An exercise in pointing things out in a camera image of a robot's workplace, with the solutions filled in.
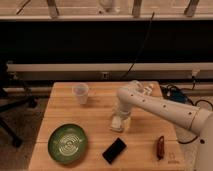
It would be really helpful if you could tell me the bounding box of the black smartphone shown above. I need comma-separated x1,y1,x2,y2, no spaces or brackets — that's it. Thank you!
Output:
102,138,127,164

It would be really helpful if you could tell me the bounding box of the thin black hanging cable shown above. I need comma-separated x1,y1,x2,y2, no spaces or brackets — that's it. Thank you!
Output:
120,11,156,81

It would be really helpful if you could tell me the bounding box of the black floor cable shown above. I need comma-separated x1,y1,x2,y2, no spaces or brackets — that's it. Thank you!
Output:
159,75,213,145

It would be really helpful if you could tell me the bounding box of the red pocket knife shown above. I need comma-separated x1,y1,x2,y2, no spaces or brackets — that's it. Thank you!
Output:
157,136,165,160

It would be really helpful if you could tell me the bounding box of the white baseboard rail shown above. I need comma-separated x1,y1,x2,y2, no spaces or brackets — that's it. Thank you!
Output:
8,62,213,81

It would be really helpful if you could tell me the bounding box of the translucent ceramic cup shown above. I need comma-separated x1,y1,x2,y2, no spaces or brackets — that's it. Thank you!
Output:
72,83,89,105

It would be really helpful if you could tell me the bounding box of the black office chair base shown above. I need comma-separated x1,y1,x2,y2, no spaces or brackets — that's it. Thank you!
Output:
0,61,38,149

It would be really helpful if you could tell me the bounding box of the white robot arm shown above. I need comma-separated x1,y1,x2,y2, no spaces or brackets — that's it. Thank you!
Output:
111,80,213,171

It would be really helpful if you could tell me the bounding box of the green patterned plate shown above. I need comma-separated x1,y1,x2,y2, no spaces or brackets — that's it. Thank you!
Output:
48,124,88,165

